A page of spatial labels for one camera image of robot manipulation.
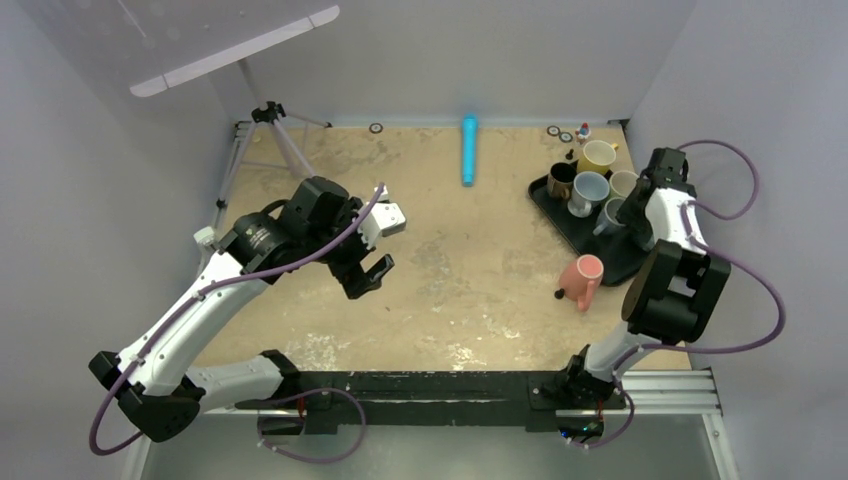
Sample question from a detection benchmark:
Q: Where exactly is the yellow mug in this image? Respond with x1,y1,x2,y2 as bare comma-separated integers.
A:
576,140,619,176

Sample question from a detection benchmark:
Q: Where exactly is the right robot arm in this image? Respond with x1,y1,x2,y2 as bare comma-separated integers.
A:
560,147,731,407

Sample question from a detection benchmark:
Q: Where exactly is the green mug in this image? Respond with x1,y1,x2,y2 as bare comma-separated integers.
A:
608,171,639,199

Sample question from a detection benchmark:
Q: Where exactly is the aluminium frame rail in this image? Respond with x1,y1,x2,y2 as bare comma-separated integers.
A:
122,371,737,479

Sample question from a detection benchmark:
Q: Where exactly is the light grey mug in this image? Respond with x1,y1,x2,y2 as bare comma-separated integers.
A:
567,171,610,218

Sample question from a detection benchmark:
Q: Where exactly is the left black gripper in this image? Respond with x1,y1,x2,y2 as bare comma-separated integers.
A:
305,198,393,297

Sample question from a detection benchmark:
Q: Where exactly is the slate blue mug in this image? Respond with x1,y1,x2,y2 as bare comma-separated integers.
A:
592,197,625,236

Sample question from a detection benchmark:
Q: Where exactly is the pink mug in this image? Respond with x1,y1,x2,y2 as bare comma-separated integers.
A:
554,254,604,313

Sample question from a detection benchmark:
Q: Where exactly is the black tray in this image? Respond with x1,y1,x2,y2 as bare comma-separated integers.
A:
527,175,649,286

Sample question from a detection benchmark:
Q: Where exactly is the tripod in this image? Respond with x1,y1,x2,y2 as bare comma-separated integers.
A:
215,101,333,212

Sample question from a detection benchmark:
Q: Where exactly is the small figurine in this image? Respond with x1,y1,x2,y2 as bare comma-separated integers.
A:
575,122,591,144

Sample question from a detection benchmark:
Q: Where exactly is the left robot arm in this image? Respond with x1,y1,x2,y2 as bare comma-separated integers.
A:
89,176,407,443

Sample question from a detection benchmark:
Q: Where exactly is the blue cylinder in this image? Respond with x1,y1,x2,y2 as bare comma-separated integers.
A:
461,114,478,187

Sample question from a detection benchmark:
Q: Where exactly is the overhead light panel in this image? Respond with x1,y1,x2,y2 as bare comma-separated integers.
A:
130,1,340,98

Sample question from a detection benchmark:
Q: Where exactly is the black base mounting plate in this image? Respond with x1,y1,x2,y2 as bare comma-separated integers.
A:
236,371,625,434

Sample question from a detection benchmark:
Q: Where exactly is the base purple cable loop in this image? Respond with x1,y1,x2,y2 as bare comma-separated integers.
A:
256,380,368,464

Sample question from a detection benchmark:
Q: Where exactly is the brown mug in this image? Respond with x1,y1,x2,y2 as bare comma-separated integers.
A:
546,162,577,201

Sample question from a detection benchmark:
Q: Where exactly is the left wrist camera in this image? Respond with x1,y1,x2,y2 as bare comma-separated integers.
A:
358,187,407,249

